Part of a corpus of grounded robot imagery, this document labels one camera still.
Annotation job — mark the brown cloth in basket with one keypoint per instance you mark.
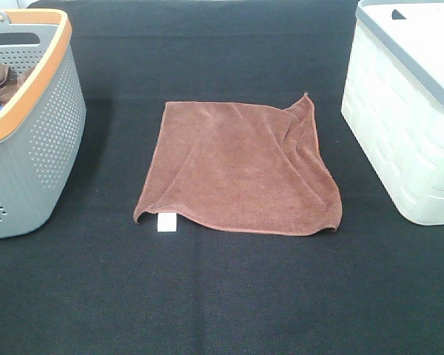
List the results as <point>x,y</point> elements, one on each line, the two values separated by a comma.
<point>10,82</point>

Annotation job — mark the brown towel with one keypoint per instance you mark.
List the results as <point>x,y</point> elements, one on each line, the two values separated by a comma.
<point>243,168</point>

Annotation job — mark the grey basket with orange rim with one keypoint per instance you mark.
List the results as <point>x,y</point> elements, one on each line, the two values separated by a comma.
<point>42,124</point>

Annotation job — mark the white basket with grey rim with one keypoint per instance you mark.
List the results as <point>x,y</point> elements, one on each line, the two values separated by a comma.
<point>393,101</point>

